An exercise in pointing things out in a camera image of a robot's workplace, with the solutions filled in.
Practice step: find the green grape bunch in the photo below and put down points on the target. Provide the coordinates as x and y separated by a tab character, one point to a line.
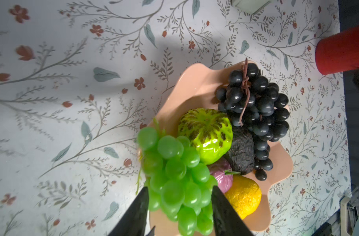
179	184

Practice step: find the red pencil cup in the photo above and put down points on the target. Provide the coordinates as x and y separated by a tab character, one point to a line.
339	52

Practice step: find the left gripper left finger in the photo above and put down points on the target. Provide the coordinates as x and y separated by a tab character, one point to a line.
134	221

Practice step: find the dark brown avocado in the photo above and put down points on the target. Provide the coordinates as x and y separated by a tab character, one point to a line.
241	154

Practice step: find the bright green custard apple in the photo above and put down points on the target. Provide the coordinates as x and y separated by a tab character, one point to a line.
209	131

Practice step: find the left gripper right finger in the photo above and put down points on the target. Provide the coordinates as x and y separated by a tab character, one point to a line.
226	220

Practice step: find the purple round fruit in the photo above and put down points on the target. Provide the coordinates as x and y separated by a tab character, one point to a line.
223	173

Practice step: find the pink scalloped fruit bowl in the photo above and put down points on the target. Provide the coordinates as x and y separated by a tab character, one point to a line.
196	89

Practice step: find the dark purple grape bunch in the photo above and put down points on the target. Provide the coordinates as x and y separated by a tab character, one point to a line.
252	102

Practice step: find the yellow pear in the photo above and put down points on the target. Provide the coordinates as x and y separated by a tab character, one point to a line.
244	196

